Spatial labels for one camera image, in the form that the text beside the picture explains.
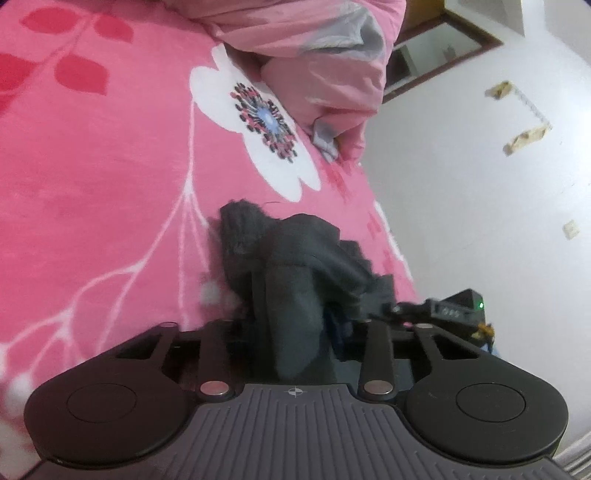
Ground dark grey shorts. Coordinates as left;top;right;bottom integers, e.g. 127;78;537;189
217;198;397;384

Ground pink quilt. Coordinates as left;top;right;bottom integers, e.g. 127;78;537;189
150;0;407;162

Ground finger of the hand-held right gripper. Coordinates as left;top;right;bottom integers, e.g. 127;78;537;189
389;299;437;320

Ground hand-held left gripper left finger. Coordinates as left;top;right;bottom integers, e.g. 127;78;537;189
98;320;237;402

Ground pink floral blanket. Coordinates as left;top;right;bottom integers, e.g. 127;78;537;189
0;0;419;464

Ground dark wooden frame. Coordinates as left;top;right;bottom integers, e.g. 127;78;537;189
381;0;505;105

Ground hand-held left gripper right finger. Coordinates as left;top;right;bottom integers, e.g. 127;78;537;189
323;313;486;402

